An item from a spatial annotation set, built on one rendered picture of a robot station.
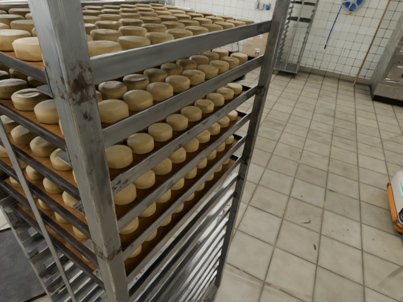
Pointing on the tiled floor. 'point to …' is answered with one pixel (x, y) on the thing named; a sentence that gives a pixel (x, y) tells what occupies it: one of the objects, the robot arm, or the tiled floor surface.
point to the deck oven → (390, 70)
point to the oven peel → (372, 41)
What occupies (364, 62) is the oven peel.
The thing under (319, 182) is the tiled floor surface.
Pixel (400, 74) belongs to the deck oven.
